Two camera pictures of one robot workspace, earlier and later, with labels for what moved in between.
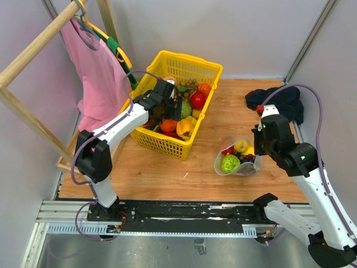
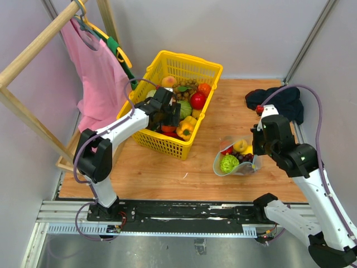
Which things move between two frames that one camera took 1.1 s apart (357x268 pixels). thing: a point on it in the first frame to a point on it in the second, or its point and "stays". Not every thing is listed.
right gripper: [258, 151] stays
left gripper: [174, 113] to [173, 120]
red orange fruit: [230, 150] stays
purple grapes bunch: [242, 158] stays
